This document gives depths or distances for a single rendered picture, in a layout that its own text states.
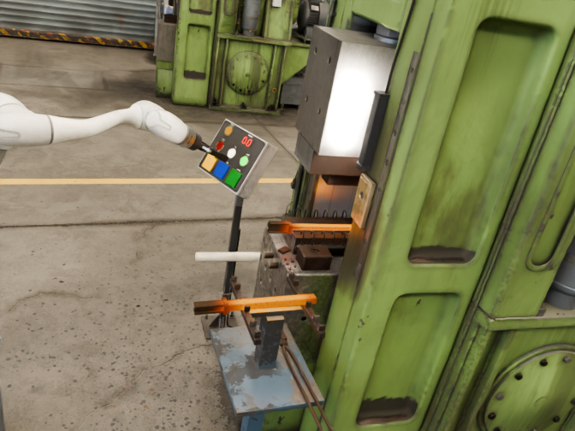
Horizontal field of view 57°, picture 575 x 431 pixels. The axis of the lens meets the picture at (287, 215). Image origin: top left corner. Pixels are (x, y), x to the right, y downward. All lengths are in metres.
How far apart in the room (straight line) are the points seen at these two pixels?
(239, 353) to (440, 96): 1.08
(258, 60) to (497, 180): 5.32
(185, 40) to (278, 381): 5.47
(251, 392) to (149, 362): 1.20
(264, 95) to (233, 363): 5.52
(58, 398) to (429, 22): 2.22
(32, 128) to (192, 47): 5.11
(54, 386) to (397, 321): 1.64
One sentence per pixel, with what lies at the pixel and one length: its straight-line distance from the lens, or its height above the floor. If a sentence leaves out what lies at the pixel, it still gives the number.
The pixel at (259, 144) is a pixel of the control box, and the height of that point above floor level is 1.18.
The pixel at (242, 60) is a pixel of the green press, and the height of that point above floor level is 0.67.
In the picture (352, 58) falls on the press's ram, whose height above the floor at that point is 1.71.
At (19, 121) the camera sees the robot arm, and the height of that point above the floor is 1.37.
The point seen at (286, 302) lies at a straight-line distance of 1.75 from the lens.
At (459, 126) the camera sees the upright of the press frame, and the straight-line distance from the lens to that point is 1.77.
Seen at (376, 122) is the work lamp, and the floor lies 1.55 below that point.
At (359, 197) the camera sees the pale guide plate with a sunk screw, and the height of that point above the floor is 1.28.
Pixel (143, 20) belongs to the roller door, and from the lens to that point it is 9.95.
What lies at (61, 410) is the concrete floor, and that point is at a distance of 2.75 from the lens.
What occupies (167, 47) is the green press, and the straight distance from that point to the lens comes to 7.12.
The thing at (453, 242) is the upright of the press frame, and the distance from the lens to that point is 1.97.
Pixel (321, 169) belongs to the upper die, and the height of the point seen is 1.29.
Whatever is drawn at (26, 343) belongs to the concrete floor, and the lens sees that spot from 3.10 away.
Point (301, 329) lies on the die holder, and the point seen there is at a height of 0.65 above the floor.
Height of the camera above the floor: 2.01
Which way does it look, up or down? 26 degrees down
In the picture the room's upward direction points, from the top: 11 degrees clockwise
